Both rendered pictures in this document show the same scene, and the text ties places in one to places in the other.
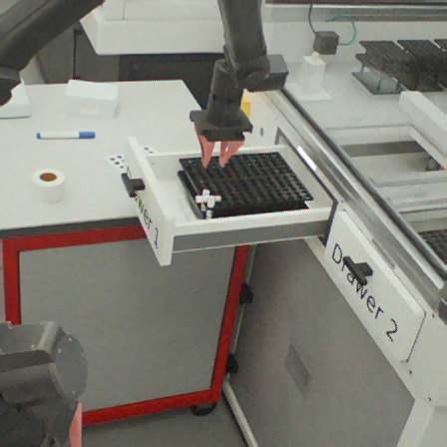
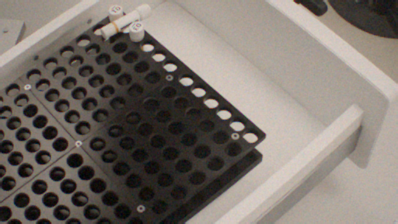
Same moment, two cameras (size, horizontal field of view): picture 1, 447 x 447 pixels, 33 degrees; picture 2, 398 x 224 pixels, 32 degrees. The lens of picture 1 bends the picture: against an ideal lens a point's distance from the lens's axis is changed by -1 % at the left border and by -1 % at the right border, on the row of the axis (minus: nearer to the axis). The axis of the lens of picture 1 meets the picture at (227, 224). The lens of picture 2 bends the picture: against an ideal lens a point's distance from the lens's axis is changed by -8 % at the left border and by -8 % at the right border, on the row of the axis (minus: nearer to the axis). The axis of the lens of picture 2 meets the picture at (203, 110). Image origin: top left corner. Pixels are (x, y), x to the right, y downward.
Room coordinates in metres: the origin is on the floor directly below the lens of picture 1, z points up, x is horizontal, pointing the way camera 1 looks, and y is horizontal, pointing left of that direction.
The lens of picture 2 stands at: (1.62, -0.03, 1.37)
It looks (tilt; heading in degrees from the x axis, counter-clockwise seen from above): 54 degrees down; 162
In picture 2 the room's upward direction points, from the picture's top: 2 degrees clockwise
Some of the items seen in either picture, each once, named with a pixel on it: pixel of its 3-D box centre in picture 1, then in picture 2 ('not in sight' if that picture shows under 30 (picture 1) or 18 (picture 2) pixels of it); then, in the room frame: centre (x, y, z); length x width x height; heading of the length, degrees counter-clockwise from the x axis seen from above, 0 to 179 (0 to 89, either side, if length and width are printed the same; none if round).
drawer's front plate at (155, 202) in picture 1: (147, 198); (262, 32); (1.21, 0.16, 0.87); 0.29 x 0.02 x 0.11; 26
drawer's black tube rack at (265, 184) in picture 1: (242, 191); (83, 166); (1.30, -0.02, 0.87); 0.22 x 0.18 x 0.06; 116
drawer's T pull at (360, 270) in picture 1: (360, 269); not in sight; (1.06, -0.24, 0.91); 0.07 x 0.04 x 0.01; 26
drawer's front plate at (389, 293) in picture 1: (369, 281); not in sight; (1.07, -0.26, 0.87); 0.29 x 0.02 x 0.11; 26
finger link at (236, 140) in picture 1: (218, 144); not in sight; (1.21, 0.04, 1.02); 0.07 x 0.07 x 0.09; 25
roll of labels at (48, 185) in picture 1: (48, 185); not in sight; (1.34, 0.39, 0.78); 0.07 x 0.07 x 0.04
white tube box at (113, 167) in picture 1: (136, 166); not in sight; (1.47, 0.22, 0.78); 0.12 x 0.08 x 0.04; 137
